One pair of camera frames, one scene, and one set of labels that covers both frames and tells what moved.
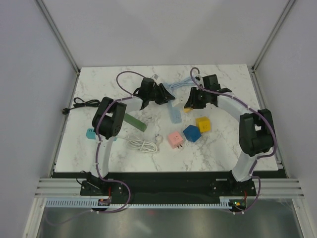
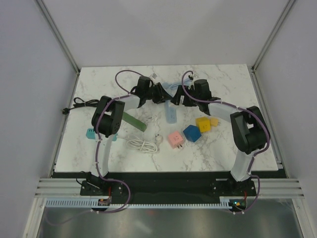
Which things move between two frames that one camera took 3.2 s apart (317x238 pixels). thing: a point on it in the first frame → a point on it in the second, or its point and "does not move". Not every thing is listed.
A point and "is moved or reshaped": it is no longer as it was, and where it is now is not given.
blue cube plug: [192, 133] does not move
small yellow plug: [187, 110] → [214, 122]
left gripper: [165, 96] does not move
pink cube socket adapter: [175, 140] does not move
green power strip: [135, 122] does not move
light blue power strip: [175, 113] is moved or reshaped
